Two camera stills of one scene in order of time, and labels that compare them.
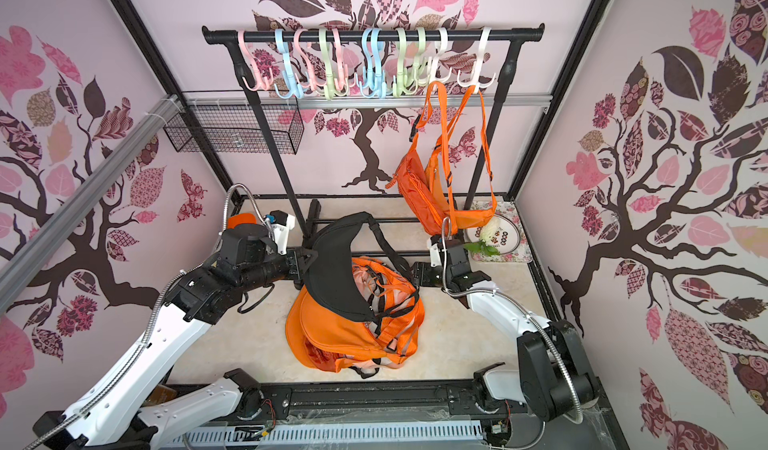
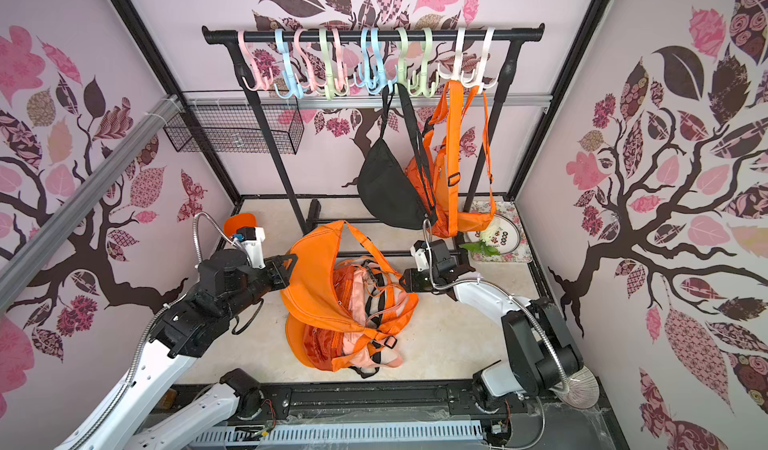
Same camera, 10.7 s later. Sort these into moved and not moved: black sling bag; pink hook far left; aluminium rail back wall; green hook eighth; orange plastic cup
Moved: black sling bag
Not moved: aluminium rail back wall; pink hook far left; orange plastic cup; green hook eighth
